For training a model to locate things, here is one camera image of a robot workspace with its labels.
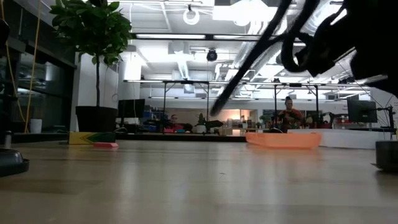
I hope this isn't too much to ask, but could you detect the ceiling light strip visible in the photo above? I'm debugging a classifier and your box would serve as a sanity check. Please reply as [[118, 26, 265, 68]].
[[213, 34, 259, 40], [136, 33, 206, 40]]

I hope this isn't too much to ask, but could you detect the small metal cylinder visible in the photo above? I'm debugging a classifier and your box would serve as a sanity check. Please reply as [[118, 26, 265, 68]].
[[3, 130, 13, 149]]

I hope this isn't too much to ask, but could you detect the yellow power cord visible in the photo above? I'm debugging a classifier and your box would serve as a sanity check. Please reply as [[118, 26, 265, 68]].
[[24, 0, 43, 133], [0, 0, 26, 124]]

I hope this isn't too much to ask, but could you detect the green leafy tree plant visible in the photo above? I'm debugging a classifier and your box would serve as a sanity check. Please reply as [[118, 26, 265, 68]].
[[49, 0, 133, 108]]

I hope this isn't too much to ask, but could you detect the person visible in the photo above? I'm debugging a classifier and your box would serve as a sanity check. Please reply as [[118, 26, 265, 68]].
[[167, 114, 185, 134], [277, 96, 305, 134]]

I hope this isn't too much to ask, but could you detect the long black arm cable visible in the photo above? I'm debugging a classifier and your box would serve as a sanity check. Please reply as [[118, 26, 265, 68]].
[[210, 0, 295, 118]]

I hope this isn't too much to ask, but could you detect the black background station frame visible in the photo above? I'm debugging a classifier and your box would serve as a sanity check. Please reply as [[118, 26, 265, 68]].
[[162, 80, 211, 134]]

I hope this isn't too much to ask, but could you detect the looped black camera cable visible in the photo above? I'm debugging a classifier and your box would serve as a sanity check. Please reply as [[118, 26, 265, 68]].
[[280, 0, 315, 74]]

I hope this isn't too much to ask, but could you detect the pink eraser block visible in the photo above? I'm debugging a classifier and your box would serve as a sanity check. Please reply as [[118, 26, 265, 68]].
[[93, 142, 119, 149]]

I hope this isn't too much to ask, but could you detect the white cup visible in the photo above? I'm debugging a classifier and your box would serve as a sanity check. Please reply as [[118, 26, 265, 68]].
[[30, 118, 43, 134]]

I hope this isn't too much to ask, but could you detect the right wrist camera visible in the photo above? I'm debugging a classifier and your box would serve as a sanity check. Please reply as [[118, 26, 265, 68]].
[[295, 12, 357, 77]]

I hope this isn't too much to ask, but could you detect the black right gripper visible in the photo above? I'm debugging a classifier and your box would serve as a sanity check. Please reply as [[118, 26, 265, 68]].
[[349, 30, 398, 98]]

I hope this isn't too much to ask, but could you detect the yellow green crayon box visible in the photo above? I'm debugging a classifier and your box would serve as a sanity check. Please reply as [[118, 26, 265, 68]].
[[68, 131, 116, 146], [371, 140, 398, 172]]

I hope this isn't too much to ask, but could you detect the black electric pencil sharpener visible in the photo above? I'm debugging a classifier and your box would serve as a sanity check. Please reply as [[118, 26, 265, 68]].
[[0, 148, 30, 178]]

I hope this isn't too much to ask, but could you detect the black computer monitor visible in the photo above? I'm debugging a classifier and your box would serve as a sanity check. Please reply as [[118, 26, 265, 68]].
[[117, 98, 146, 119], [346, 99, 378, 124]]

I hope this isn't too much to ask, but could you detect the black plant pot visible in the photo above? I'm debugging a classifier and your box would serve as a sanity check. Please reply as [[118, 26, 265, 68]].
[[75, 106, 119, 133]]

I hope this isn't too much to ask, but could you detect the orange pencil box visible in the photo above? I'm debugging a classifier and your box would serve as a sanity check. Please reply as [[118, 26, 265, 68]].
[[244, 131, 323, 149]]

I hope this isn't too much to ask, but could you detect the black table frame rail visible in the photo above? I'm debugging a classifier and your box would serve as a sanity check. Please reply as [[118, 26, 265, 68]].
[[12, 131, 247, 143]]

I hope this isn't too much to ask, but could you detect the white ring coil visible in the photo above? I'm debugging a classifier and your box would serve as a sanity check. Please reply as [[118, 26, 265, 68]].
[[182, 8, 201, 26]]

